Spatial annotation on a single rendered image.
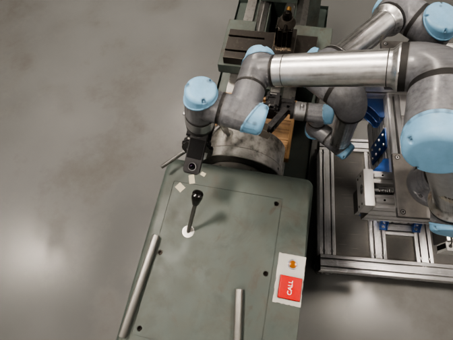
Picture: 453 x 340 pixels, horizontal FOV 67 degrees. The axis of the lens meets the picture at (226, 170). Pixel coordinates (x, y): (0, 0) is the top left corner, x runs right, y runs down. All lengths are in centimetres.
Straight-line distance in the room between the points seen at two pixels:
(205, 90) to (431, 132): 43
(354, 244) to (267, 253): 120
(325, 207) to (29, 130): 234
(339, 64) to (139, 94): 231
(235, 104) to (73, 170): 215
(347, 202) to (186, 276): 140
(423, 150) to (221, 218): 59
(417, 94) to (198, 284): 71
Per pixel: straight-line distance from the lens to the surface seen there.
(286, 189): 106
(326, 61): 78
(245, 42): 176
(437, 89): 69
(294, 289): 99
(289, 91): 171
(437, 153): 68
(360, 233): 218
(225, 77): 218
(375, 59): 77
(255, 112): 76
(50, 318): 260
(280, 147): 122
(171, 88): 288
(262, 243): 101
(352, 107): 109
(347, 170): 229
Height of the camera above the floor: 225
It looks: 67 degrees down
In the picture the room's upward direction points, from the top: 12 degrees counter-clockwise
